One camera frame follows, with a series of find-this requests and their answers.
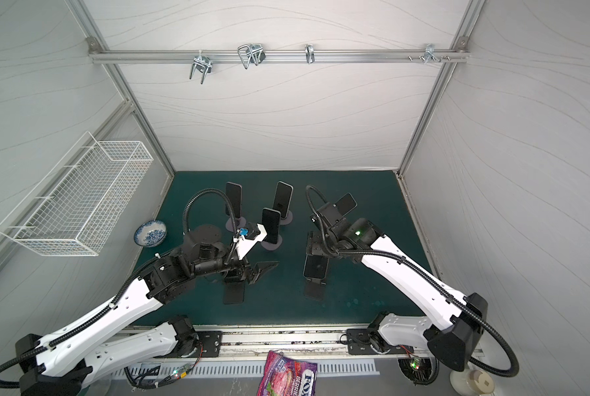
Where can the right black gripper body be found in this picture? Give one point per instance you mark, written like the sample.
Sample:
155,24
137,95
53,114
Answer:
317,246

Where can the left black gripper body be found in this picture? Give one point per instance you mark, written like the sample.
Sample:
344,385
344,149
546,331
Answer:
245,270

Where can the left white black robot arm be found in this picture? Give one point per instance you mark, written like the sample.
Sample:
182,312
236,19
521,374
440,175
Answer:
68,360

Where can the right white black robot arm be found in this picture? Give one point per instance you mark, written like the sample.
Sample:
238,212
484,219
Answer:
452,323

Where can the front left folding stand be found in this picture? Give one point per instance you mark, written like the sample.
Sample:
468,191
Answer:
234,293

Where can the folding stand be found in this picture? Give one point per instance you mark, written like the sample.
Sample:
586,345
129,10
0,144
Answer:
315,289
234,293

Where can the middle round stand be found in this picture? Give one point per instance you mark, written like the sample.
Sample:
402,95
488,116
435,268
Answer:
272,247

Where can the round stand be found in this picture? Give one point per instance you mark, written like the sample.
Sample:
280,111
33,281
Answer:
288,219
240,223
272,247

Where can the back right tilted phone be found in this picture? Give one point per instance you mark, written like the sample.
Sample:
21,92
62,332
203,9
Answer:
346,204

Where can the back centre round stand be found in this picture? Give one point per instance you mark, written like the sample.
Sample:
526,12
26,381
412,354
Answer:
288,219

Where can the back left round stand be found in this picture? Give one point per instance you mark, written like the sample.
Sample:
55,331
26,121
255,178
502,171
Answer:
240,223

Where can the front right folding stand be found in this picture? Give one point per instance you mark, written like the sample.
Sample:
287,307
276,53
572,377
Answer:
315,289

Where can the back centre phone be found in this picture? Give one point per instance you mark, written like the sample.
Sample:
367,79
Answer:
283,197

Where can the back left phone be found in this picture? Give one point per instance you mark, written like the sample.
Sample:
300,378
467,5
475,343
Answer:
234,194

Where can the blue white ceramic bowl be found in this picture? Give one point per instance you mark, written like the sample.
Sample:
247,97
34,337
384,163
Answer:
150,234

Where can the white vent grille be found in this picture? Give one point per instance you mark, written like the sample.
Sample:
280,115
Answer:
255,369

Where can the pink snack bag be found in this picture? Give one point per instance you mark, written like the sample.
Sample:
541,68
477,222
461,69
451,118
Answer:
286,376

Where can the centre metal U-bolt clamp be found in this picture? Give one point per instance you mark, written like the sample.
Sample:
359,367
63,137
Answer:
251,54

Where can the metal u-bolt clamp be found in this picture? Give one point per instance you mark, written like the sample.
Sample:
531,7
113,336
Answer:
202,65
251,54

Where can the left metal U-bolt clamp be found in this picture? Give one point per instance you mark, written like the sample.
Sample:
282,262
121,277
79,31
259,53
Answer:
202,65

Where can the aluminium cross bar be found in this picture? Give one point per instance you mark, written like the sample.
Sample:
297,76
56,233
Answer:
273,56

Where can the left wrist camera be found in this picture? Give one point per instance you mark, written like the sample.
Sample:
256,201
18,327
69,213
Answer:
248,237

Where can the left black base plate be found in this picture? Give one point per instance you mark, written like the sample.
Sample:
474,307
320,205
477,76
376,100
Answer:
201,343

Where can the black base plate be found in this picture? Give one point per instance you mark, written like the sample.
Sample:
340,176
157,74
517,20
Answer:
201,343
361,342

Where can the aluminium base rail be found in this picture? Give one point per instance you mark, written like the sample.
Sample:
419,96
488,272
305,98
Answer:
306,342

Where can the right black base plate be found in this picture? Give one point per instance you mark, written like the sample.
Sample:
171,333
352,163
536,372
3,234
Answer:
361,342

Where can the white wire basket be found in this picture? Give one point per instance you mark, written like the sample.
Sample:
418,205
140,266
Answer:
72,211

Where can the small metal bracket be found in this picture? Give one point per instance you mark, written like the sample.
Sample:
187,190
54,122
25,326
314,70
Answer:
309,53

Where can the right metal bolt bracket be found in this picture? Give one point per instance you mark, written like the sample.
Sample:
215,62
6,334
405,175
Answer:
429,56

